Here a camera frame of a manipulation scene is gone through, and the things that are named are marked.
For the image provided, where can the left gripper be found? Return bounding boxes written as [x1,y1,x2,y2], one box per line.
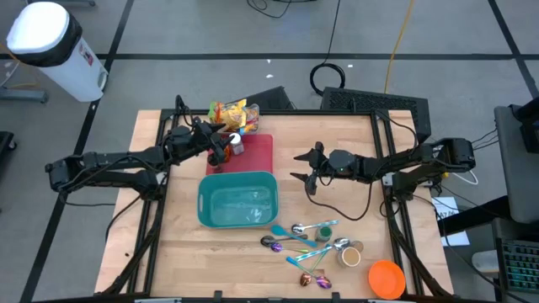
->
[191,119,235,174]

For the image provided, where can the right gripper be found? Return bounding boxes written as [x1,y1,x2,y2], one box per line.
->
[289,141,360,197]

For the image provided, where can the white lid spice jar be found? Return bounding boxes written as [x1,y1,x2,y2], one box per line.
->
[229,132,246,156]

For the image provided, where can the teal plastic bin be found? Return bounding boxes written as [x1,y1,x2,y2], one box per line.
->
[196,171,280,229]

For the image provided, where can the green oregano spice jar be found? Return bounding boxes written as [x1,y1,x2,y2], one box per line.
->
[314,225,334,243]

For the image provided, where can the pink plastic bin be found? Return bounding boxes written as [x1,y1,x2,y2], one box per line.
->
[205,133,275,176]

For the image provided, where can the black angled box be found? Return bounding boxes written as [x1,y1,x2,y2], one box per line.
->
[243,86,296,111]

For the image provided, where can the teal plastic spoon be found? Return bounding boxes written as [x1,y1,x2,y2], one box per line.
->
[269,226,320,246]

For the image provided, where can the dark metal spoon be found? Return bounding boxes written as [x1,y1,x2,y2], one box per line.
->
[259,234,308,247]

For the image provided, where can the purple iridescent spoon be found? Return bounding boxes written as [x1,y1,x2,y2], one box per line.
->
[269,242,311,254]

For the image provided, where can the open jar tan contents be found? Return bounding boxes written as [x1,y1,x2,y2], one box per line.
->
[337,246,362,268]

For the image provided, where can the orange plastic bowl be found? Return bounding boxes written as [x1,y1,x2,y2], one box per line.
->
[367,259,407,300]

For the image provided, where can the white paper sheet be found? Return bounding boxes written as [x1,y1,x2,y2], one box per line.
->
[431,196,471,247]

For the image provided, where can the white trash bin black liner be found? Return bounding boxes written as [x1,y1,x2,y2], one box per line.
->
[6,1,109,103]

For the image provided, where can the grey metal floor base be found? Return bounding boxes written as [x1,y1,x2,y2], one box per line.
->
[0,86,48,104]

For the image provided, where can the white computer mouse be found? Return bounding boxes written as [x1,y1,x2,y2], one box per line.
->
[471,250,501,274]

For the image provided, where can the black chair base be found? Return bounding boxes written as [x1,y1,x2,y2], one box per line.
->
[0,130,18,153]

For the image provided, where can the black desk equipment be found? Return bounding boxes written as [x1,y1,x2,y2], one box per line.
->
[508,95,539,155]

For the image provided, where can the backlit computer keyboard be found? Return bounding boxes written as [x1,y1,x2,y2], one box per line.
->
[500,239,539,294]

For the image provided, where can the black metal table frame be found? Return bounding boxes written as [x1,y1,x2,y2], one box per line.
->
[94,94,454,302]

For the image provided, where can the silver spoon light blue handle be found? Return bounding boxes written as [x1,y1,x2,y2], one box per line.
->
[291,219,339,235]

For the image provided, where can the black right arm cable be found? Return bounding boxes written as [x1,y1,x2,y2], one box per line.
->
[310,180,376,222]

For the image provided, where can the silver spoon white teal handle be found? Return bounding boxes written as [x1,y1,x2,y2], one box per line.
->
[293,237,351,263]

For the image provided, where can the black coiled cable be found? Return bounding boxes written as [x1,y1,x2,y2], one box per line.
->
[309,0,347,97]

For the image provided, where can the bronze spoon green handle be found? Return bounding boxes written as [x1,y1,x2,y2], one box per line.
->
[299,246,334,288]

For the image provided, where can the iridescent spoon teal handle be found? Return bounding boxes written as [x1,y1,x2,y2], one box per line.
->
[286,256,333,290]

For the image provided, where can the black floor cable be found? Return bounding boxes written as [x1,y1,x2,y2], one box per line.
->
[246,0,294,20]

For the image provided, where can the yellow cable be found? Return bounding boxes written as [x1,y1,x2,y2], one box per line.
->
[383,0,416,94]

